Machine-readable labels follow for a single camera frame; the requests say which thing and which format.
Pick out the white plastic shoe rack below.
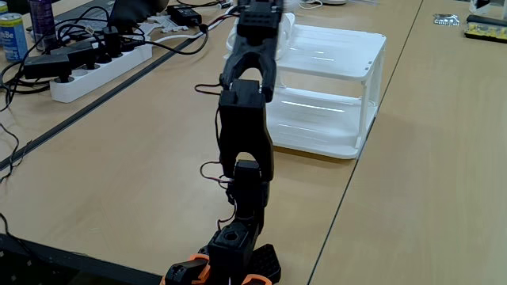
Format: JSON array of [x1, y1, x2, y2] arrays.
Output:
[[273, 21, 387, 161]]

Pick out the black power adapter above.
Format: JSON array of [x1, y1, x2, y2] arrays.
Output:
[[50, 40, 97, 71], [166, 3, 203, 27], [22, 53, 73, 84]]

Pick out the white printed plastic part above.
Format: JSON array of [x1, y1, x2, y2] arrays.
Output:
[[136, 14, 190, 39]]

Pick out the white power strip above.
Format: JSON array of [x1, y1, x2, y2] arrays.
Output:
[[49, 42, 154, 104]]

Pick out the black laptop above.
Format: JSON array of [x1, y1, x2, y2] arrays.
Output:
[[51, 0, 170, 35]]

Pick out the purple drink can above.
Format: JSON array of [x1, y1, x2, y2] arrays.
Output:
[[28, 0, 57, 51]]

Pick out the black and yellow box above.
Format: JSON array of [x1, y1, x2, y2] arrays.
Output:
[[463, 14, 507, 44]]

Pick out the blue drink can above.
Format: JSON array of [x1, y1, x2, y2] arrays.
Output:
[[0, 13, 29, 63]]

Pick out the white box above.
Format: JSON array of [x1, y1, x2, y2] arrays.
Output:
[[469, 0, 507, 19]]

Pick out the black cable with connector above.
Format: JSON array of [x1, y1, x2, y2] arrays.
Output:
[[118, 23, 210, 56]]

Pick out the white power cable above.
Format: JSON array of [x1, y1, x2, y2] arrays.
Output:
[[152, 3, 238, 44]]

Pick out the thin black cable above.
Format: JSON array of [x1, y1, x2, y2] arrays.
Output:
[[0, 120, 32, 185]]

